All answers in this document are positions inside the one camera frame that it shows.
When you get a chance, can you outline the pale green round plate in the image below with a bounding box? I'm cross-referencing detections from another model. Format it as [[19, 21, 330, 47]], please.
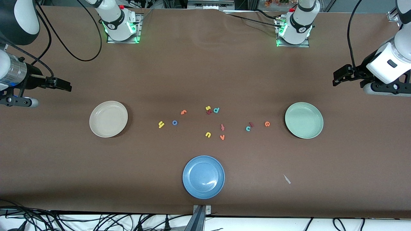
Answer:
[[284, 102, 324, 139]]

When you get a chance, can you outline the beige round plate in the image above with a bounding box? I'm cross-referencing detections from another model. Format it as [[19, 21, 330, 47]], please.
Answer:
[[89, 101, 128, 138]]

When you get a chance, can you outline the blue round plate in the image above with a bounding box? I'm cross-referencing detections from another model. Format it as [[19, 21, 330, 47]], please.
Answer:
[[182, 156, 225, 200]]

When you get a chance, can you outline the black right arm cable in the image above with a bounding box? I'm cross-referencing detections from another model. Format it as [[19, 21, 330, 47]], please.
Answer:
[[0, 0, 103, 79]]

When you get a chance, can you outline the black base cable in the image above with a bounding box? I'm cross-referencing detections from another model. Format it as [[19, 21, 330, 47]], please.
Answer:
[[223, 12, 279, 28], [254, 8, 283, 20]]

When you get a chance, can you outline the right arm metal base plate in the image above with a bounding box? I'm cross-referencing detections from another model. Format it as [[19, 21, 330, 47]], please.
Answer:
[[107, 13, 143, 44]]

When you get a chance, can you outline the aluminium frame beam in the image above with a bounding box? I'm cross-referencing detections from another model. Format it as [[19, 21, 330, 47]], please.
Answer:
[[187, 0, 235, 11]]

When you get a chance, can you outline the silver camera mount bracket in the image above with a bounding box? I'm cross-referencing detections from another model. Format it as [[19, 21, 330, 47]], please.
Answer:
[[193, 205, 212, 215]]

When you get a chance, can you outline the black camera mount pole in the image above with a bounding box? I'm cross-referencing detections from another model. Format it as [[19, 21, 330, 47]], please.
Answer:
[[184, 205, 206, 231]]

